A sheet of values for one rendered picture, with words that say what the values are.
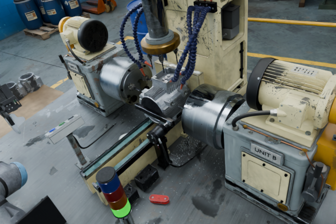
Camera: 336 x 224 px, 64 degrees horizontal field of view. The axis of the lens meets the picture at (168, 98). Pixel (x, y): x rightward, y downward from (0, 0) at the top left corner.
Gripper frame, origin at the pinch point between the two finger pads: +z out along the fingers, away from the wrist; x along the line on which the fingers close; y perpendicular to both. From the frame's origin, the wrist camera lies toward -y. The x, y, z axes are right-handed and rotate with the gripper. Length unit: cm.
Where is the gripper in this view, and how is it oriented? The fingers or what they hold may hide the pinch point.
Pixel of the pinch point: (16, 132)
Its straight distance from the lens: 132.2
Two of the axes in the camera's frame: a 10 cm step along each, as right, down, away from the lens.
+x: -6.1, 0.4, 7.9
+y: 6.6, -5.3, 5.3
